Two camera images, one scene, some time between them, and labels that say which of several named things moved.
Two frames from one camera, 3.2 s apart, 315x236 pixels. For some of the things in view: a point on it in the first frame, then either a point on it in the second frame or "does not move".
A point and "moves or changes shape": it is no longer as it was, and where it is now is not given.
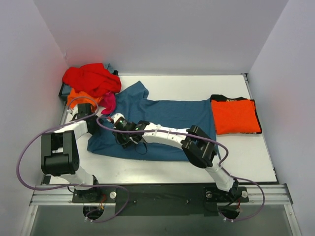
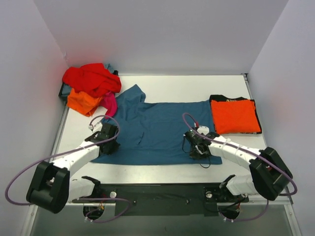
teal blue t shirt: x=133 y=105 moves or changes shape
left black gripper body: x=82 y=109 -> x=112 y=138
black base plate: x=169 y=200 does not move
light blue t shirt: x=109 y=67 does not move
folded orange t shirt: x=235 y=117 does not move
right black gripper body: x=120 y=137 -> x=193 y=144
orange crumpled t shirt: x=74 y=98 does not move
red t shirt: x=94 y=78 does not move
